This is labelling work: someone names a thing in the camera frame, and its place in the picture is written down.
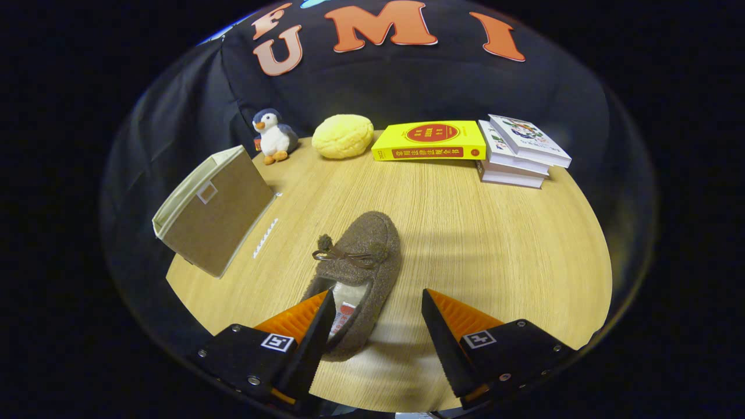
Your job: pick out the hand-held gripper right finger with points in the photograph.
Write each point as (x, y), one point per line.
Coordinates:
(445, 349)

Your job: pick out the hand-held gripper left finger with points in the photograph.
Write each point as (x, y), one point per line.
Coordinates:
(311, 349)

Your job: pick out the brown fuzzy shoe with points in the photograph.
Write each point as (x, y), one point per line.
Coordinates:
(366, 244)

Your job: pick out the brown fabric storage box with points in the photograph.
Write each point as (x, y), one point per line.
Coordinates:
(221, 221)

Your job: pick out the long white tape strip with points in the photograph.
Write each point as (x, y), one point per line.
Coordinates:
(265, 238)

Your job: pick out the yellow book with red circle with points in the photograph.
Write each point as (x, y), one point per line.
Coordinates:
(430, 139)

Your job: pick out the penguin plush toy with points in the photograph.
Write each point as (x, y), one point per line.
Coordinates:
(275, 138)

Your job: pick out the yellow bun-shaped plush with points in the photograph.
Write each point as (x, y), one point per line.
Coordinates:
(343, 137)

